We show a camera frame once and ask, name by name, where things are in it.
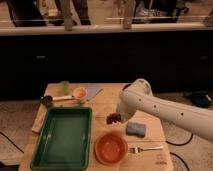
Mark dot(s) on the red bowl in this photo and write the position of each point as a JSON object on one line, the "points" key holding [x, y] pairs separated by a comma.
{"points": [[110, 149]]}

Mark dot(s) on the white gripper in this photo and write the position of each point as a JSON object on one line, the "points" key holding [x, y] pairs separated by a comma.
{"points": [[125, 112]]}

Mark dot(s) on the dark scoop with wooden handle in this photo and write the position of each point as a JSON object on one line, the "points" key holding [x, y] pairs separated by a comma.
{"points": [[48, 100]]}

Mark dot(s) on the small orange cup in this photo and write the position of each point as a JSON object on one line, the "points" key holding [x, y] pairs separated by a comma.
{"points": [[80, 94]]}

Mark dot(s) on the dark red plate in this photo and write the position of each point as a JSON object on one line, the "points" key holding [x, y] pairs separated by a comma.
{"points": [[126, 86]]}

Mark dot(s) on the green plastic tray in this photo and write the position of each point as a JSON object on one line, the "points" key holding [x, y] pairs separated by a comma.
{"points": [[64, 140]]}

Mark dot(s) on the blue sponge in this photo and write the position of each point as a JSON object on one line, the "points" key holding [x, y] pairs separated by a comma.
{"points": [[137, 129]]}

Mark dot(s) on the dark blue object on floor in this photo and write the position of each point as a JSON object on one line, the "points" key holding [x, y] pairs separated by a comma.
{"points": [[201, 100]]}

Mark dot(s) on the grey cloth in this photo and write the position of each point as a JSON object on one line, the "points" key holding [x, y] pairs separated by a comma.
{"points": [[92, 91]]}

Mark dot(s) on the dark grape bunch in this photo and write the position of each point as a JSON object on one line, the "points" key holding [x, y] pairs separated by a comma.
{"points": [[113, 118]]}

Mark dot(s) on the green translucent cup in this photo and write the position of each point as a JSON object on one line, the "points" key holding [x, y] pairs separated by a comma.
{"points": [[64, 87]]}

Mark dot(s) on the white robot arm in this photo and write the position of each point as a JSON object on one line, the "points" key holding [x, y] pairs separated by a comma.
{"points": [[138, 96]]}

